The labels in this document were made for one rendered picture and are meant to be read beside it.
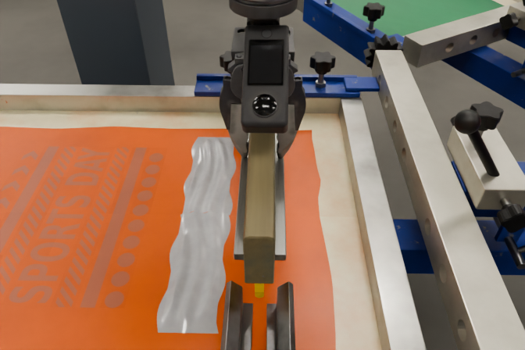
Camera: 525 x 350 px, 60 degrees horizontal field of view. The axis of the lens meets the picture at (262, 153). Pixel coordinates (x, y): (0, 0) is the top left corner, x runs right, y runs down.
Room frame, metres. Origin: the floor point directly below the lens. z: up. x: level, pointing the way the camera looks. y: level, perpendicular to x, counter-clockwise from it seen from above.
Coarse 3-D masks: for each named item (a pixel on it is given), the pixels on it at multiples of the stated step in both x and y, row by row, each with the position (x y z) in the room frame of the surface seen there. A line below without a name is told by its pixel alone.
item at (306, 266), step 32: (160, 224) 0.43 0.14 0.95; (288, 224) 0.43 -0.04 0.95; (320, 224) 0.43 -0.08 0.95; (160, 256) 0.37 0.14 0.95; (224, 256) 0.37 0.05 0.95; (288, 256) 0.37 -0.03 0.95; (320, 256) 0.37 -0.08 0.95; (160, 288) 0.32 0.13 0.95; (224, 288) 0.32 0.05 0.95; (320, 288) 0.32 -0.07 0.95; (0, 320) 0.28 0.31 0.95; (32, 320) 0.28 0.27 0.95; (64, 320) 0.28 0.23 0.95; (96, 320) 0.28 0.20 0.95; (128, 320) 0.28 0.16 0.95; (256, 320) 0.28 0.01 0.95; (320, 320) 0.28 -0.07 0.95
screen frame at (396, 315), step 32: (0, 96) 0.70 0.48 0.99; (32, 96) 0.70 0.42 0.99; (64, 96) 0.70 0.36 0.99; (96, 96) 0.70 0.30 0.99; (128, 96) 0.70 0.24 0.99; (160, 96) 0.70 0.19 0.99; (192, 96) 0.70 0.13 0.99; (352, 128) 0.60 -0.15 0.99; (352, 160) 0.53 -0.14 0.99; (384, 192) 0.45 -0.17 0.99; (384, 224) 0.40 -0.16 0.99; (384, 256) 0.34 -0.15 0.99; (384, 288) 0.30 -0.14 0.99; (384, 320) 0.26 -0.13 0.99; (416, 320) 0.26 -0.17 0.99
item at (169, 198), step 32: (0, 128) 0.65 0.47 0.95; (32, 128) 0.65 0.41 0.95; (64, 128) 0.65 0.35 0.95; (96, 128) 0.65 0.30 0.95; (128, 128) 0.65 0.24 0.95; (160, 128) 0.65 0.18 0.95; (0, 160) 0.56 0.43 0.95; (192, 160) 0.56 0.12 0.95; (288, 160) 0.56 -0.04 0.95; (160, 192) 0.49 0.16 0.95; (288, 192) 0.49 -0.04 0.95
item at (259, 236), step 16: (256, 144) 0.40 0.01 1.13; (272, 144) 0.40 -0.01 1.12; (256, 160) 0.37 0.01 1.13; (272, 160) 0.37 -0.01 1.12; (256, 176) 0.35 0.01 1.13; (272, 176) 0.35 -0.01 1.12; (256, 192) 0.32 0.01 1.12; (272, 192) 0.32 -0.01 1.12; (256, 208) 0.30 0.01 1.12; (272, 208) 0.30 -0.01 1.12; (256, 224) 0.28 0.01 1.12; (272, 224) 0.28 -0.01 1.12; (256, 240) 0.27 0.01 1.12; (272, 240) 0.27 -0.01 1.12; (256, 256) 0.27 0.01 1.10; (272, 256) 0.27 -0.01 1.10; (256, 272) 0.27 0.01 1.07; (272, 272) 0.27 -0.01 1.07
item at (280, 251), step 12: (276, 144) 0.48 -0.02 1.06; (276, 156) 0.45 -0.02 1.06; (276, 168) 0.43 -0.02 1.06; (240, 180) 0.41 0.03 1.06; (276, 180) 0.41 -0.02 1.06; (240, 192) 0.39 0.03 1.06; (276, 192) 0.39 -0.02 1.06; (240, 204) 0.37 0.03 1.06; (276, 204) 0.37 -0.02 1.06; (240, 216) 0.35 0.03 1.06; (276, 216) 0.35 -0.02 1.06; (240, 228) 0.33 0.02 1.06; (276, 228) 0.33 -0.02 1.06; (240, 240) 0.31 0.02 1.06; (276, 240) 0.31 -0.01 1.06; (240, 252) 0.30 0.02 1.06; (276, 252) 0.30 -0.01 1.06
